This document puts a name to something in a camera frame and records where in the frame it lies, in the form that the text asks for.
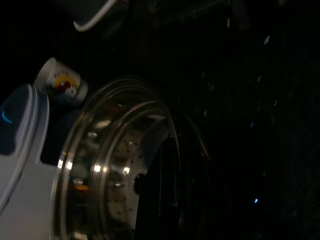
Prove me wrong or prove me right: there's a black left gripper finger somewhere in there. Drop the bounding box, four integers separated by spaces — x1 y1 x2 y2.
134 136 182 240

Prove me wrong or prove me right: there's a perforated steel bowl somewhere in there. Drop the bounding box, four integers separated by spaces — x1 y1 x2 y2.
51 77 211 240

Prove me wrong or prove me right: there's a white tiered plastic rack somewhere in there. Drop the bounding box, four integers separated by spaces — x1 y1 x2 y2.
0 83 58 240

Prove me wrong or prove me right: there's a white printed mug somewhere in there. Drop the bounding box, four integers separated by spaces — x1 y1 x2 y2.
33 56 89 106

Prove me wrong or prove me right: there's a white hose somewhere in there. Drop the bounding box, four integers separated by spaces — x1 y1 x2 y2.
73 0 118 32

